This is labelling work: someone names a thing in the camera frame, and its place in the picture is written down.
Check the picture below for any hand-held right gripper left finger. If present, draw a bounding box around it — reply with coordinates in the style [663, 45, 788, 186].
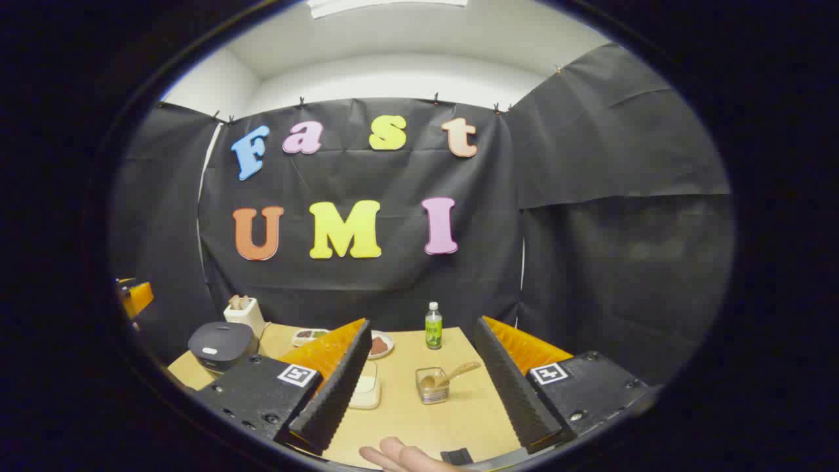
[197, 319, 372, 456]

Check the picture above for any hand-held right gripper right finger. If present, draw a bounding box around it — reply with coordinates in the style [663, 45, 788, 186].
[473, 316, 653, 454]

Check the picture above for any clear wire chopstick holder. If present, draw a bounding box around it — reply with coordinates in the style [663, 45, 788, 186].
[415, 367, 450, 405]

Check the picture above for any white round plate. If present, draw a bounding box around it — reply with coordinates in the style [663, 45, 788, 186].
[367, 330, 395, 360]

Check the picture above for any green drink bottle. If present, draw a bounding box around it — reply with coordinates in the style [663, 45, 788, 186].
[425, 302, 443, 350]

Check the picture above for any clear container of white rice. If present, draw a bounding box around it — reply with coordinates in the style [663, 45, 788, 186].
[347, 361, 381, 410]

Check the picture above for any white toaster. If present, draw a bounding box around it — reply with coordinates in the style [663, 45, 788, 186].
[224, 295, 265, 338]

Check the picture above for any black silver rice cooker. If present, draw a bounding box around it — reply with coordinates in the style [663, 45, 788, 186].
[188, 321, 260, 374]

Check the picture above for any wooden spoon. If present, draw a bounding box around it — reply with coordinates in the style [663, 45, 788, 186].
[420, 361, 481, 392]

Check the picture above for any ceiling light panel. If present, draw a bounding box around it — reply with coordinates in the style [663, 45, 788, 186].
[308, 0, 469, 18]

